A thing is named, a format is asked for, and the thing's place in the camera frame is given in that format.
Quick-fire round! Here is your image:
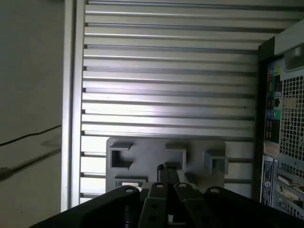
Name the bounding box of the grey plastic parts rack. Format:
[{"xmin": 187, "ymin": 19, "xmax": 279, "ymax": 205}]
[{"xmin": 105, "ymin": 136, "xmax": 229, "ymax": 198}]

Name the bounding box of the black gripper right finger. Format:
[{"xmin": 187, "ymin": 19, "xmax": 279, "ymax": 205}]
[{"xmin": 167, "ymin": 166, "xmax": 304, "ymax": 228}]

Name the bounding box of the black PC case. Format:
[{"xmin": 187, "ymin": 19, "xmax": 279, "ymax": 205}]
[{"xmin": 251, "ymin": 19, "xmax": 304, "ymax": 220}]

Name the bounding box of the thin black floor cable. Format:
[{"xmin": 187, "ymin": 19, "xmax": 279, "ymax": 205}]
[{"xmin": 0, "ymin": 124, "xmax": 62, "ymax": 147}]

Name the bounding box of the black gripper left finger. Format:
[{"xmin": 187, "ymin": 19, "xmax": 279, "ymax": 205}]
[{"xmin": 28, "ymin": 163, "xmax": 169, "ymax": 228}]

